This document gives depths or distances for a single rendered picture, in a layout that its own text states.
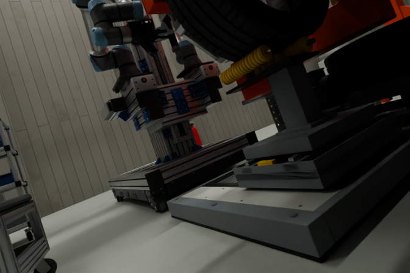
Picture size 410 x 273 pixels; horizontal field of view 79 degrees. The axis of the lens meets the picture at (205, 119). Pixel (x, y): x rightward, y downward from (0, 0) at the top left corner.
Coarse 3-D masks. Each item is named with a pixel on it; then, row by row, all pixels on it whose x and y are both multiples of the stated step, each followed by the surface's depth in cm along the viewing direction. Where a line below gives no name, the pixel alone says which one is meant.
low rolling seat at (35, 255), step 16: (0, 208) 74; (16, 208) 85; (32, 208) 98; (0, 224) 71; (32, 224) 100; (0, 240) 71; (32, 240) 100; (0, 256) 70; (16, 256) 96; (32, 256) 84; (0, 272) 69; (16, 272) 71; (48, 272) 97
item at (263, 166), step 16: (368, 128) 79; (384, 128) 84; (400, 128) 89; (336, 144) 78; (352, 144) 73; (368, 144) 77; (384, 144) 81; (256, 160) 89; (272, 160) 76; (288, 160) 84; (304, 160) 70; (320, 160) 65; (336, 160) 68; (352, 160) 71; (240, 176) 91; (256, 176) 84; (272, 176) 77; (288, 176) 72; (304, 176) 67; (320, 176) 64; (336, 176) 66
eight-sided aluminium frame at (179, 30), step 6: (264, 0) 120; (270, 0) 121; (270, 6) 120; (174, 18) 97; (174, 24) 97; (180, 24) 94; (180, 30) 96; (186, 36) 98; (192, 42) 100; (198, 42) 100; (204, 48) 101; (210, 54) 102; (216, 60) 105; (222, 60) 103; (228, 60) 105
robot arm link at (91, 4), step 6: (96, 0) 103; (102, 0) 105; (90, 6) 103; (96, 6) 103; (102, 6) 104; (108, 6) 104; (114, 6) 105; (90, 12) 104; (96, 12) 102; (102, 12) 103; (108, 12) 104; (114, 12) 105; (96, 18) 103; (102, 18) 103; (108, 18) 104; (114, 18) 106
